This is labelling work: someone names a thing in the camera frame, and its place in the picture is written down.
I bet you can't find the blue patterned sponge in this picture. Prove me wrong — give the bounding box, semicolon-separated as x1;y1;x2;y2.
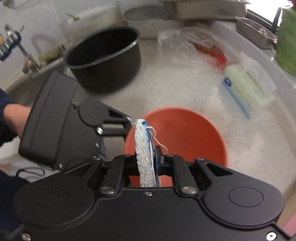
134;119;168;187

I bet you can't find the person left hand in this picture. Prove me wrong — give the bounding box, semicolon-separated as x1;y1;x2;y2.
4;103;31;138

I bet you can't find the steel faucet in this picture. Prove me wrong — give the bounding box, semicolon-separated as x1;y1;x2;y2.
4;24;64;78

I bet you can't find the black rice cooker pot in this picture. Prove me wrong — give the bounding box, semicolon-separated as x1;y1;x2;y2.
64;27;142;93

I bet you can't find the tissue pack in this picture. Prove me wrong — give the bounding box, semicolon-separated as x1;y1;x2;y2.
222;52;277;119

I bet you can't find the clear plastic bag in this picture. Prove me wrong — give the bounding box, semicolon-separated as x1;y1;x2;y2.
158;27;230;71

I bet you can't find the steel steamer pot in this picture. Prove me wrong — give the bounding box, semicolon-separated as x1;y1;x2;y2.
124;5;178;39

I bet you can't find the large steel tray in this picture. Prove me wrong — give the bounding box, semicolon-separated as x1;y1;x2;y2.
161;1;250;21

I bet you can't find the small steel tray left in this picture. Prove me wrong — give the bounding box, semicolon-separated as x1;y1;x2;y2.
235;17;278;50

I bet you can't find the green flower pot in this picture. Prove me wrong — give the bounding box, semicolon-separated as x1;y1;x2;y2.
275;6;295;76

